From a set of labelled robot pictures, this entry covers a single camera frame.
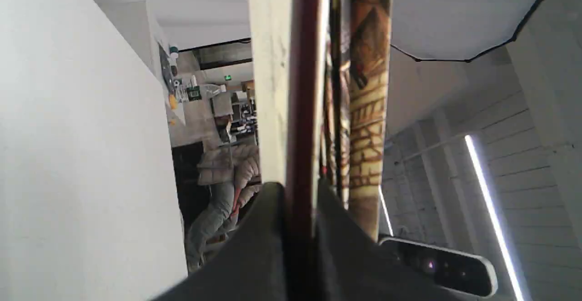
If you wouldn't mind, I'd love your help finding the painted paper folding fan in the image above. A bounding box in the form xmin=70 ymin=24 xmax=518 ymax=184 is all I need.
xmin=249 ymin=0 xmax=391 ymax=301

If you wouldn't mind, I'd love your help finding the person in puffer jacket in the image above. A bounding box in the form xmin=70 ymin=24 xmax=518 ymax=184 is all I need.
xmin=185 ymin=144 xmax=261 ymax=274

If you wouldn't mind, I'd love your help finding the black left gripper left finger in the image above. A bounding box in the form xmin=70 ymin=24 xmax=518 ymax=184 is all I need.
xmin=156 ymin=182 xmax=288 ymax=301

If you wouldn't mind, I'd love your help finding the black top camera bar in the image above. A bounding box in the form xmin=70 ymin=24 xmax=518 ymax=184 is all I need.
xmin=378 ymin=236 xmax=498 ymax=298

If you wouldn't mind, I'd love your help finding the white umbrella diffuser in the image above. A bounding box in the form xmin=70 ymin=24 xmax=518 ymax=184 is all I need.
xmin=391 ymin=0 xmax=544 ymax=62

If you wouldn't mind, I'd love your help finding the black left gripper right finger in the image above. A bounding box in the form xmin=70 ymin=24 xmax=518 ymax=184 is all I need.
xmin=314 ymin=178 xmax=478 ymax=301

